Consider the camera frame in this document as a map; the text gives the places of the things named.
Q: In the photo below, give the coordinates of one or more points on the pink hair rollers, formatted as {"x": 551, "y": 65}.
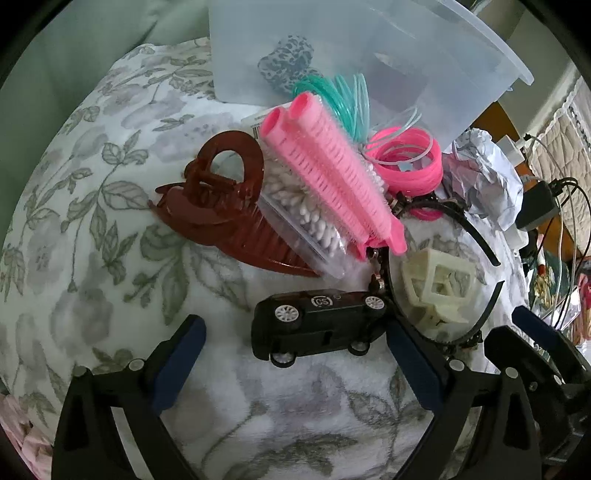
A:
{"x": 332, "y": 170}

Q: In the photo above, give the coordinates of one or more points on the floral blanket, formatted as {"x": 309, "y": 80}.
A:
{"x": 92, "y": 230}

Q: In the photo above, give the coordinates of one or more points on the pink cloth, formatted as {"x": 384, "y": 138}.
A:
{"x": 27, "y": 438}

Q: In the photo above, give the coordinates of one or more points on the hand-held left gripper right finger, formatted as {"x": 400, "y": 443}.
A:
{"x": 413, "y": 364}

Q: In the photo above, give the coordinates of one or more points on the black toy car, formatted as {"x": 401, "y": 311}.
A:
{"x": 318, "y": 325}

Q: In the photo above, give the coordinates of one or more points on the beige quilted bedcover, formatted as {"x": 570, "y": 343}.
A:
{"x": 563, "y": 134}

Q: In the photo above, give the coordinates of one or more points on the white plastic wrap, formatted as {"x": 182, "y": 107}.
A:
{"x": 485, "y": 180}

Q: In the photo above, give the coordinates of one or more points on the dark green printed cloth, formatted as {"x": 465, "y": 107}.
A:
{"x": 545, "y": 281}

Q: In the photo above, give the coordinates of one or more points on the clear pack of cotton swabs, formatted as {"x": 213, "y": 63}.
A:
{"x": 300, "y": 217}

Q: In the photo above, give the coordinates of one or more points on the clear plastic storage container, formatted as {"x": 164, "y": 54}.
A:
{"x": 415, "y": 55}

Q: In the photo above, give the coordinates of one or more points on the black power adapter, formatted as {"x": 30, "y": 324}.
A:
{"x": 535, "y": 205}

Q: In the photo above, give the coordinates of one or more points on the small metal clasp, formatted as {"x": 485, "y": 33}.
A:
{"x": 377, "y": 277}

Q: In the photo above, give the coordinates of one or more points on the black headband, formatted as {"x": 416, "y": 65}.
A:
{"x": 471, "y": 226}

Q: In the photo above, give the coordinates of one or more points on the brown hair claw clip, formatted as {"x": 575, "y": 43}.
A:
{"x": 231, "y": 207}

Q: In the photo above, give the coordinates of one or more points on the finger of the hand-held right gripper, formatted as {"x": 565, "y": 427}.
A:
{"x": 521, "y": 350}
{"x": 540, "y": 327}

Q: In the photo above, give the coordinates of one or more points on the leopard print scrunchie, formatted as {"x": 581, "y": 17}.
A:
{"x": 286, "y": 60}

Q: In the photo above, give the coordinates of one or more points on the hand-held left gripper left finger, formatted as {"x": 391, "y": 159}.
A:
{"x": 178, "y": 364}

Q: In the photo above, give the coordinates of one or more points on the green curtain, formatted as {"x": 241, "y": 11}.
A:
{"x": 69, "y": 46}

